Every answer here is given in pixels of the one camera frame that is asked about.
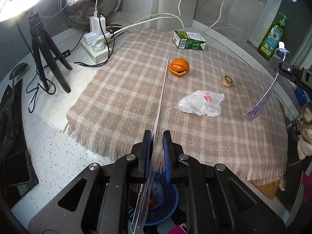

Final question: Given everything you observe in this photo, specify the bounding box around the black inline cable controller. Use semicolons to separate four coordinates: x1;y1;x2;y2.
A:
54;49;71;61

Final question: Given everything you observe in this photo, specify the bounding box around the white power cable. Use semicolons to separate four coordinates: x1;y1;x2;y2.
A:
112;0;236;36

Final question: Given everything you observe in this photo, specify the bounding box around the black tablet device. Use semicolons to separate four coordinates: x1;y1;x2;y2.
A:
1;80;39;208

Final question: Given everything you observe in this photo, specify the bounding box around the green white milk carton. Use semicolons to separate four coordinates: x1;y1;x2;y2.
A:
172;30;206;51

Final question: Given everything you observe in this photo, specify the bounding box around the orange peel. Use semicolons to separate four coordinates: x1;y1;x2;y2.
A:
169;58;190;77

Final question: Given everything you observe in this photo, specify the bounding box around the white power strip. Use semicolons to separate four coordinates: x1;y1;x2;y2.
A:
80;32;113;63

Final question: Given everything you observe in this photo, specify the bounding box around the small round nut shell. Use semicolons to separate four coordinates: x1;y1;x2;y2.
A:
222;75;233;88

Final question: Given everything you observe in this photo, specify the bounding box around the right hand in white glove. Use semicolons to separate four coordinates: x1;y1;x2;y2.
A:
297;102;312;160

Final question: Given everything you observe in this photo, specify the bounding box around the white cloth under tablecloth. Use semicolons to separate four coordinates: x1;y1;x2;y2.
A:
34;62;97;132

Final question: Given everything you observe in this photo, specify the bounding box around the white plastic bag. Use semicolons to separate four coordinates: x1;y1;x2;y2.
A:
178;90;225;117

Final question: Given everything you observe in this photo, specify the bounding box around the stainless steel pot lid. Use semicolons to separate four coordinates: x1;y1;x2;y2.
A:
58;0;122;28

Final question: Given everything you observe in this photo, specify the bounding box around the green dish soap bottle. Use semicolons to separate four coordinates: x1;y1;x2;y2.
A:
258;12;288;61

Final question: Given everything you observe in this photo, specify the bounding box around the pink plaid tablecloth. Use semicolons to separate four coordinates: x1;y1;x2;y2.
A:
67;29;288;185

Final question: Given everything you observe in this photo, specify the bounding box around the clear plastic sheet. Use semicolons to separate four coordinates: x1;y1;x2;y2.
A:
129;57;169;233

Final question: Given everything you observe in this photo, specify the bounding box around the black tripod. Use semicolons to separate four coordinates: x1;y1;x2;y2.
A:
28;13;73;93

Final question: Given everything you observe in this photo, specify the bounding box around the white charger adapter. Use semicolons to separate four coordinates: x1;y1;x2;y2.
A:
89;16;106;36

